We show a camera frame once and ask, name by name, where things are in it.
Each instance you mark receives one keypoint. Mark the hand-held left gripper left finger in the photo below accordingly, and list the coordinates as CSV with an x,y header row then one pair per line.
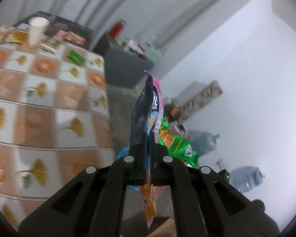
x,y
108,185

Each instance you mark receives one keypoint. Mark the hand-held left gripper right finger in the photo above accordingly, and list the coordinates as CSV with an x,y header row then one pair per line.
x,y
187,185

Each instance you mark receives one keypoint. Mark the blue plastic wastebasket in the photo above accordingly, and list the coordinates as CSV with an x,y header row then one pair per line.
x,y
123,153

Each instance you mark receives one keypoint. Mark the green snack bag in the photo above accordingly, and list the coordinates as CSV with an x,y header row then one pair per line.
x,y
177,145

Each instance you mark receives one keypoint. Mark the pink blue snack bag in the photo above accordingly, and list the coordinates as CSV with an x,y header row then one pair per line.
x,y
148,108

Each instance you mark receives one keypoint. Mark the blue water jug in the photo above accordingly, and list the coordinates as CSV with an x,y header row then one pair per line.
x,y
206,143
246,179

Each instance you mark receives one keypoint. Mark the dark snack box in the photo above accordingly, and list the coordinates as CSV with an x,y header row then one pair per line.
x,y
175,113

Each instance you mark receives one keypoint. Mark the patterned gift box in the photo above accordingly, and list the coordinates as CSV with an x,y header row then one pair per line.
x,y
204,93

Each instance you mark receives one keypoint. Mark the ginkgo leaf printed tablecloth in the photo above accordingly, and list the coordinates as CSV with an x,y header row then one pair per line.
x,y
39,108

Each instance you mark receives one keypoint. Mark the grey cabinet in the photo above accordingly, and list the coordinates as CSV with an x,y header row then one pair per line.
x,y
123,64

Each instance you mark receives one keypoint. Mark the green candy wrapper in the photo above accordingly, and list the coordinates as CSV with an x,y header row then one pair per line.
x,y
76,57

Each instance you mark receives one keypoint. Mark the teal tissue box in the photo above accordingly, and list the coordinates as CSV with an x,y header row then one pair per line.
x,y
153,53

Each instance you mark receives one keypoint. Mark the red thermos bottle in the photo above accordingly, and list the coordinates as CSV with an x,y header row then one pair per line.
x,y
118,28

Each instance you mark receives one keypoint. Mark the white paper cup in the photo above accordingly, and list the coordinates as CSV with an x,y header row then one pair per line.
x,y
37,33

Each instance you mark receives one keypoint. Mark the grey curtain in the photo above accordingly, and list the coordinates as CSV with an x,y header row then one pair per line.
x,y
138,5

